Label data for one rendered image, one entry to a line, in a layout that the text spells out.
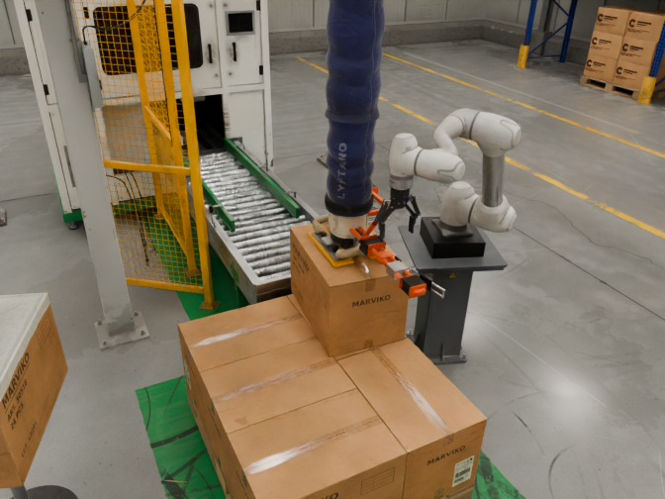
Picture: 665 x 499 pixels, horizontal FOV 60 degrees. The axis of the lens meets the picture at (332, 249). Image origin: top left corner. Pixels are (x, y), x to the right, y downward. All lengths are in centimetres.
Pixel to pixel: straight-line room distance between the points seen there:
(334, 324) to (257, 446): 64
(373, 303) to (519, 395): 123
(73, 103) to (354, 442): 217
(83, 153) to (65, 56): 50
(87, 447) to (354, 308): 155
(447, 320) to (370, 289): 96
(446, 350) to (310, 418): 138
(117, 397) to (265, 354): 107
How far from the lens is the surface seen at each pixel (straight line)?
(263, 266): 347
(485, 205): 302
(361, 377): 265
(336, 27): 238
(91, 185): 344
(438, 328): 348
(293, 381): 262
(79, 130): 334
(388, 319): 275
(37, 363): 245
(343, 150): 249
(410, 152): 217
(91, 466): 321
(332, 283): 252
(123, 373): 366
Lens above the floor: 232
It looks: 30 degrees down
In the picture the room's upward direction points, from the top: 1 degrees clockwise
